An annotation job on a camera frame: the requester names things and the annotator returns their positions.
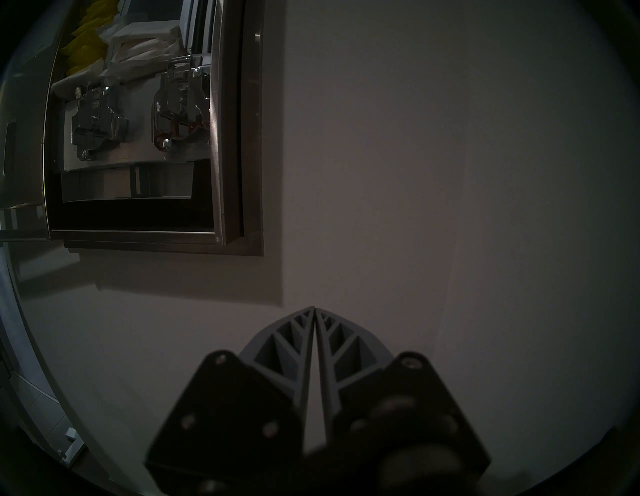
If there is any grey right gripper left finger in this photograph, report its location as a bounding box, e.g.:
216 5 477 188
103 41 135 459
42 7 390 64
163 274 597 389
144 306 316 496

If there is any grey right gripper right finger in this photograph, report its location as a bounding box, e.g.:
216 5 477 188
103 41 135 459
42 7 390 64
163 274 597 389
306 306 492 496

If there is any stainless steel dispenser cabinet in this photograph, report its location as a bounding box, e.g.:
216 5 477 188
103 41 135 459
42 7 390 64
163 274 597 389
42 0 265 257

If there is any chrome dispensing mechanism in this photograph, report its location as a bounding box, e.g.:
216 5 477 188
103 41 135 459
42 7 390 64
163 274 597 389
151 56 214 154
70 81 130 161

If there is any white wrapped sanitary pad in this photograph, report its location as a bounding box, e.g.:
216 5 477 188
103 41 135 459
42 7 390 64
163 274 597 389
112 34 182 55
97 19 181 41
111 49 190 81

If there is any yellow wrapped sanitary pad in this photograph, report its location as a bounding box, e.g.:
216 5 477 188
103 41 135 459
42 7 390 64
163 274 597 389
61 49 105 77
66 34 108 57
82 0 121 22
74 16 115 41

